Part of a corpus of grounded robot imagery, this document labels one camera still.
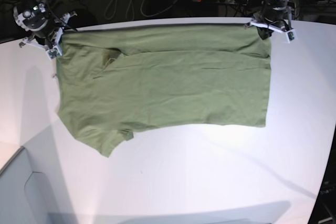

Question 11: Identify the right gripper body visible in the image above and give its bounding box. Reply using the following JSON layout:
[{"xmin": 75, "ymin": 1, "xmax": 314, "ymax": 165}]
[{"xmin": 18, "ymin": 10, "xmax": 77, "ymax": 51}]

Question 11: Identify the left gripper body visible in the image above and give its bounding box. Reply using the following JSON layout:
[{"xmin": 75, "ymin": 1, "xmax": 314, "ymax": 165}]
[{"xmin": 244, "ymin": 4, "xmax": 293, "ymax": 35}]

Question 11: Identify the green T-shirt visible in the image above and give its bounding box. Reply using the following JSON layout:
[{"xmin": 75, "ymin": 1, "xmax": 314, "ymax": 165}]
[{"xmin": 56, "ymin": 24, "xmax": 271, "ymax": 157}]

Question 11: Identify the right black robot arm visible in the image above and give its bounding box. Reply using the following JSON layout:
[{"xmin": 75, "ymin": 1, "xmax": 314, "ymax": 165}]
[{"xmin": 13, "ymin": 0, "xmax": 77, "ymax": 59}]

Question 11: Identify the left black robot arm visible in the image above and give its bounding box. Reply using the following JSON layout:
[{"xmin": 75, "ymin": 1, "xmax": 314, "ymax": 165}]
[{"xmin": 244, "ymin": 0, "xmax": 296, "ymax": 43}]

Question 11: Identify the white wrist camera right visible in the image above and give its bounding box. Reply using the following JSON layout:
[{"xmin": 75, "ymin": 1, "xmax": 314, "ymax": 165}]
[{"xmin": 46, "ymin": 45, "xmax": 62, "ymax": 60}]

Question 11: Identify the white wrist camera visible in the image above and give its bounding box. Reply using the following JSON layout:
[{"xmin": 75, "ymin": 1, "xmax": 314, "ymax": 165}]
[
  {"xmin": 285, "ymin": 29, "xmax": 297, "ymax": 44},
  {"xmin": 46, "ymin": 45, "xmax": 62, "ymax": 60}
]

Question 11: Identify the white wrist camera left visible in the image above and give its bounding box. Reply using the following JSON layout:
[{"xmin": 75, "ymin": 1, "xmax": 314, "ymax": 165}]
[{"xmin": 285, "ymin": 29, "xmax": 297, "ymax": 44}]

